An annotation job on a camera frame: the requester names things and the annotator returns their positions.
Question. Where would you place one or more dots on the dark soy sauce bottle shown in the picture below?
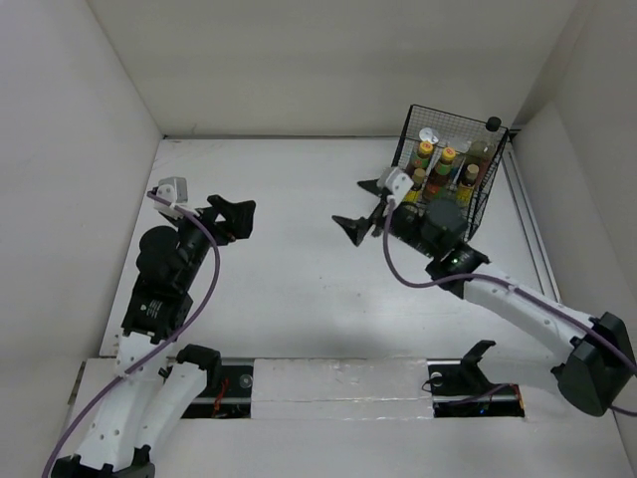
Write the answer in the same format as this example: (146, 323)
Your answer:
(483, 148)

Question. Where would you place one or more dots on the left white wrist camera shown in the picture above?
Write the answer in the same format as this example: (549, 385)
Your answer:
(169, 193)

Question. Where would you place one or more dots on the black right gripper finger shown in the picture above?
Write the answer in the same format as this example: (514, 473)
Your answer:
(371, 187)
(357, 229)

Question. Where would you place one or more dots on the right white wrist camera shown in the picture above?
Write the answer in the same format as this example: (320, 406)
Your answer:
(394, 184)

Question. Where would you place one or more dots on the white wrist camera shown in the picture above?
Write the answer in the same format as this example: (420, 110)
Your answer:
(394, 184)
(169, 193)

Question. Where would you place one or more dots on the black wire basket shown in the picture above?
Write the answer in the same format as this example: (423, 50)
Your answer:
(451, 126)

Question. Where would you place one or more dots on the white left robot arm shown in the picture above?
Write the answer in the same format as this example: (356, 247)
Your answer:
(120, 431)

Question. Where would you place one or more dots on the yellow cap sauce bottle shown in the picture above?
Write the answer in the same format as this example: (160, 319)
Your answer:
(420, 156)

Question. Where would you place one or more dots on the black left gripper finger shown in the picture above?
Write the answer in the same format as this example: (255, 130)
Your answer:
(219, 209)
(240, 219)

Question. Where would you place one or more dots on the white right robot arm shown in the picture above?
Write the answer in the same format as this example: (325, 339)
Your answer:
(595, 359)

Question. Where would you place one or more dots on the metal base rail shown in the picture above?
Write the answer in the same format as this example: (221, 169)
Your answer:
(347, 389)

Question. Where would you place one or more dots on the small yellow bottle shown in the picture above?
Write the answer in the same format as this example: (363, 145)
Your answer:
(418, 178)
(466, 185)

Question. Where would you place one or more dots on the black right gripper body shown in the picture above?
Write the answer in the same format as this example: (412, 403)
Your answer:
(404, 223)

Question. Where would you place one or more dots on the white shaker blue label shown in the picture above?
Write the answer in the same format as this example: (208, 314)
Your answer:
(429, 134)

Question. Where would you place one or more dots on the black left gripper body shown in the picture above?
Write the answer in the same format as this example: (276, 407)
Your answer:
(198, 237)

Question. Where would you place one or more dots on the red sauce bottle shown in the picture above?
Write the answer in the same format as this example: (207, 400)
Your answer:
(439, 176)

